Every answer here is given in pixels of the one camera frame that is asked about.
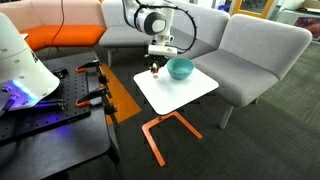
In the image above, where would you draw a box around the white counter with red poster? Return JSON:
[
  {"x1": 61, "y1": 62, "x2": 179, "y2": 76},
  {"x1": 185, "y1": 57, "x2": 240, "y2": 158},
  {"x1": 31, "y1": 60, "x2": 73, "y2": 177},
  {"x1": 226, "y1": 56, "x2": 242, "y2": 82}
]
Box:
[{"x1": 275, "y1": 7, "x2": 320, "y2": 43}]

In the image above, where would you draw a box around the red and white glue stick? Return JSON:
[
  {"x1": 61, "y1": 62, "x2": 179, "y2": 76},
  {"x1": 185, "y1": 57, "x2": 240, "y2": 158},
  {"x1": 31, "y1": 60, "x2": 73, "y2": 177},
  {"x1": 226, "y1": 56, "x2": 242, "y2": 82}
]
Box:
[{"x1": 151, "y1": 65, "x2": 161, "y2": 80}]

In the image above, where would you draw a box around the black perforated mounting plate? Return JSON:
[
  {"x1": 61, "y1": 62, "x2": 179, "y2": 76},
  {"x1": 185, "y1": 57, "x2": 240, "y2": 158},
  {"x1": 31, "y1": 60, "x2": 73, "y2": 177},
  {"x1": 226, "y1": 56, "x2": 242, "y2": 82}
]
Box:
[{"x1": 0, "y1": 64, "x2": 92, "y2": 145}]

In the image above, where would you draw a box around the black robot table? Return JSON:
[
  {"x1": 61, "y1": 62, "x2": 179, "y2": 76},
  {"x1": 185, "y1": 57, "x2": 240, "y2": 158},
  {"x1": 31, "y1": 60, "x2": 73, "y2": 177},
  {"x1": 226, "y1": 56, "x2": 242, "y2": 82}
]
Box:
[{"x1": 0, "y1": 51, "x2": 122, "y2": 180}]

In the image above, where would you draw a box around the thin black cable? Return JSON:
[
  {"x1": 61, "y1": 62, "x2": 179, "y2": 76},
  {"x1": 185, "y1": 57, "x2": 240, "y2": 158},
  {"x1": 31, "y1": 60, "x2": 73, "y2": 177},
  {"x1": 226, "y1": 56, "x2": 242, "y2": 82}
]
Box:
[{"x1": 44, "y1": 0, "x2": 66, "y2": 58}]

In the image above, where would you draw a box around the white side table orange frame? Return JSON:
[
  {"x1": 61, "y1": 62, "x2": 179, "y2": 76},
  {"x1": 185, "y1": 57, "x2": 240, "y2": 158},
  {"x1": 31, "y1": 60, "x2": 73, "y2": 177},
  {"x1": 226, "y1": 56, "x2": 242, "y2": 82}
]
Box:
[{"x1": 133, "y1": 64, "x2": 220, "y2": 168}]

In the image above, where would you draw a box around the black clamp orange handle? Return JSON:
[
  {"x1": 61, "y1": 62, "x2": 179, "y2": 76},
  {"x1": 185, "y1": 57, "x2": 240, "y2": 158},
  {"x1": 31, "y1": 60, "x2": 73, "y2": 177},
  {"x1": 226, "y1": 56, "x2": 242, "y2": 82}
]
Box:
[
  {"x1": 75, "y1": 86, "x2": 118, "y2": 116},
  {"x1": 75, "y1": 59, "x2": 110, "y2": 85}
]

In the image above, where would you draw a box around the small black bracket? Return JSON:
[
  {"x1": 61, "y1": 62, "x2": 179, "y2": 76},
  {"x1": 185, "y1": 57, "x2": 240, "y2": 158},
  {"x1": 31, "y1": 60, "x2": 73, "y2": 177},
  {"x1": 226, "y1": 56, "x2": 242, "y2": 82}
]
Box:
[{"x1": 51, "y1": 66, "x2": 70, "y2": 80}]

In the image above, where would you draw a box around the grey sectional sofa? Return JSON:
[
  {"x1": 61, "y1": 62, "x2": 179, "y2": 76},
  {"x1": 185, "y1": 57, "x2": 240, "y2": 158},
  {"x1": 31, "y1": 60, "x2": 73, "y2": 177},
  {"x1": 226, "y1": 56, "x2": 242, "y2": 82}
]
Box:
[{"x1": 191, "y1": 13, "x2": 314, "y2": 130}]

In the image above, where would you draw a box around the pink and orange sofa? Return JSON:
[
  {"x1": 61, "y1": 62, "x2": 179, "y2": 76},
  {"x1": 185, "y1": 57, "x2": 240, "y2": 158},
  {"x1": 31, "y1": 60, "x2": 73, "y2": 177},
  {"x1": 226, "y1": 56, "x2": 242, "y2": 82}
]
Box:
[{"x1": 0, "y1": 0, "x2": 107, "y2": 53}]

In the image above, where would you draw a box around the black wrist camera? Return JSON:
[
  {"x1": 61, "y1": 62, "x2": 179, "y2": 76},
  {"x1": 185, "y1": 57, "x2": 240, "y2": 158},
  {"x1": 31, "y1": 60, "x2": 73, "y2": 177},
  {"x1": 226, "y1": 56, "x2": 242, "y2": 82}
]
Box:
[{"x1": 143, "y1": 53, "x2": 168, "y2": 65}]

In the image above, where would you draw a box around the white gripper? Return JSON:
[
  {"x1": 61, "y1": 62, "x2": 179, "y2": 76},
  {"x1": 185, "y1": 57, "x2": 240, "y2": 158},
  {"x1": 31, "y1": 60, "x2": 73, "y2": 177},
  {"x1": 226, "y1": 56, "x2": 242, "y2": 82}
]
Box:
[{"x1": 147, "y1": 44, "x2": 179, "y2": 73}]

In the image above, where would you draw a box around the yellow door frame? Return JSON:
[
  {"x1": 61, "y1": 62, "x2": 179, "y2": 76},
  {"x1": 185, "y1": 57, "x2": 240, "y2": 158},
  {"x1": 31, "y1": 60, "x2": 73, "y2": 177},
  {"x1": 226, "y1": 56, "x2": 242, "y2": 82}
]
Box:
[{"x1": 230, "y1": 0, "x2": 277, "y2": 20}]

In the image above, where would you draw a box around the grey corner sofa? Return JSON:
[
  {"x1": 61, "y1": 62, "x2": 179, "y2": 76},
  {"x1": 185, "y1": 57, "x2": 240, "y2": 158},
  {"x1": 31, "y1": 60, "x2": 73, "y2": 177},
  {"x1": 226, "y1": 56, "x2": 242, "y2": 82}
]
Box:
[{"x1": 98, "y1": 0, "x2": 231, "y2": 68}]

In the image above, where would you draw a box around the teal bowl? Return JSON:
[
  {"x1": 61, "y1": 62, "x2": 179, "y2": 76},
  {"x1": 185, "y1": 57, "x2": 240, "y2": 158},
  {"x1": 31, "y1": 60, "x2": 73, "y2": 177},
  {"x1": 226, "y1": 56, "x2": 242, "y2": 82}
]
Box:
[{"x1": 166, "y1": 56, "x2": 196, "y2": 81}]

